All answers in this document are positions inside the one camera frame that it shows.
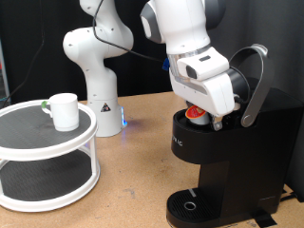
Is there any orange red coffee pod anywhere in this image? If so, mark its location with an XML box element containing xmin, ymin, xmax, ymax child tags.
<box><xmin>184</xmin><ymin>104</ymin><xmax>211</xmax><ymax>126</ymax></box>

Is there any gray partition panel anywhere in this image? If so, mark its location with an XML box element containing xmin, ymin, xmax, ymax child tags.
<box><xmin>221</xmin><ymin>0</ymin><xmax>304</xmax><ymax>200</ymax></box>

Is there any white mug green-taped handle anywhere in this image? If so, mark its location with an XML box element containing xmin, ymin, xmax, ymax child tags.
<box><xmin>41</xmin><ymin>92</ymin><xmax>80</xmax><ymax>132</ymax></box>

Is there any metal rack frame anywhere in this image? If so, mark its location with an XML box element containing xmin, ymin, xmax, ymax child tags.
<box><xmin>0</xmin><ymin>37</ymin><xmax>10</xmax><ymax>107</ymax></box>

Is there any black power cord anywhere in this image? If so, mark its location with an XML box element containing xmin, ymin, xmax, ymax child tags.
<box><xmin>279</xmin><ymin>189</ymin><xmax>300</xmax><ymax>202</ymax></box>

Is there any black Keurig coffee machine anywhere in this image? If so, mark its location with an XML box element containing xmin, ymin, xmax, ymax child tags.
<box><xmin>165</xmin><ymin>44</ymin><xmax>304</xmax><ymax>228</ymax></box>

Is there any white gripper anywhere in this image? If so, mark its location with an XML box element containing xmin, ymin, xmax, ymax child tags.
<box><xmin>170</xmin><ymin>67</ymin><xmax>238</xmax><ymax>132</ymax></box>

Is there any black tape strip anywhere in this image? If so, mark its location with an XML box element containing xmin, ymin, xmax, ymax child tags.
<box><xmin>253</xmin><ymin>210</ymin><xmax>278</xmax><ymax>228</ymax></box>

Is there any white two-tier turntable shelf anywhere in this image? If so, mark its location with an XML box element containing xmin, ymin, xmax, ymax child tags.
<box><xmin>0</xmin><ymin>99</ymin><xmax>102</xmax><ymax>213</ymax></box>

